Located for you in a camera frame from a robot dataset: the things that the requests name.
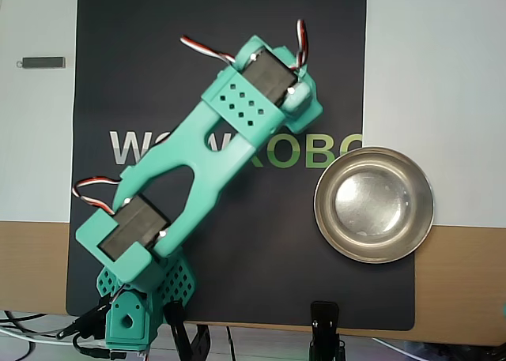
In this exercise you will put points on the black table clamp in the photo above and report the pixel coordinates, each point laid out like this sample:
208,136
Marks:
176,325

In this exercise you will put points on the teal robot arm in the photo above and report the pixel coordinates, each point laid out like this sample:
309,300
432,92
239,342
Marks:
221,140

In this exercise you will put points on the metal bowl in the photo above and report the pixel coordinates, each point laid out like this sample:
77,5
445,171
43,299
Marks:
373,205

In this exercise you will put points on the grey USB stick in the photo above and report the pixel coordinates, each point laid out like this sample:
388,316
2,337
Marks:
41,62

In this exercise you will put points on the black mat with WOWROBO print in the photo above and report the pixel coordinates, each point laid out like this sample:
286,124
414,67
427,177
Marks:
158,61

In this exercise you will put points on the white paper sheet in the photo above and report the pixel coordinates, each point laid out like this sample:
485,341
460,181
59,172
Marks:
435,61

